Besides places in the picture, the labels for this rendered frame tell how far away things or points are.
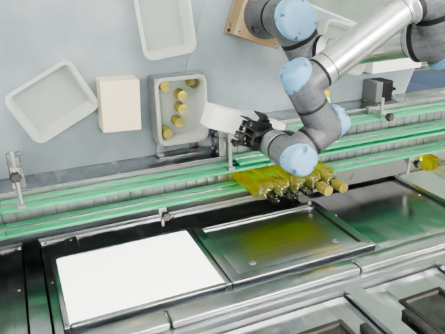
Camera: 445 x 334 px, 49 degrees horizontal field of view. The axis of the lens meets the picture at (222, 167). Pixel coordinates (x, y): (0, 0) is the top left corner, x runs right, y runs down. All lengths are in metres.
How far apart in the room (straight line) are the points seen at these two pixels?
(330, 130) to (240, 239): 0.53
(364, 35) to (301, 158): 0.30
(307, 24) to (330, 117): 0.42
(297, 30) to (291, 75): 0.41
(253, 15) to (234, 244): 0.71
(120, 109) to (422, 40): 0.88
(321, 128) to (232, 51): 0.68
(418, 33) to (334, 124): 0.33
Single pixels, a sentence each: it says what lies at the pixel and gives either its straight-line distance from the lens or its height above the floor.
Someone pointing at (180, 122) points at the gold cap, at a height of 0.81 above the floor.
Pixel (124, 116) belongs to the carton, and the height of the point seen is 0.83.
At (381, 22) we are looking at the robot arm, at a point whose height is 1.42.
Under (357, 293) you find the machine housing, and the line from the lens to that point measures 1.38.
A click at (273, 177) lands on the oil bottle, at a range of 1.58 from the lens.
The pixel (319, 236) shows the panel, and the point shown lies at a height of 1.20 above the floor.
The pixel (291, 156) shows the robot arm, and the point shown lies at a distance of 1.10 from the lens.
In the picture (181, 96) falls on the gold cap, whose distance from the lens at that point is 1.62.
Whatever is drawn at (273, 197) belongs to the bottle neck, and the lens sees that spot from 1.49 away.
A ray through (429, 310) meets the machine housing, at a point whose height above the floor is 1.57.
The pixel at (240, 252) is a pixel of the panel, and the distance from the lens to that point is 1.47.
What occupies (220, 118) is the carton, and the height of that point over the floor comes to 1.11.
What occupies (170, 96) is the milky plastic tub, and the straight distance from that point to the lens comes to 1.66.
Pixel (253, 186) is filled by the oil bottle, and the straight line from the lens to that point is 1.55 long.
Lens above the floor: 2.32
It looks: 59 degrees down
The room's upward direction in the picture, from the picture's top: 130 degrees clockwise
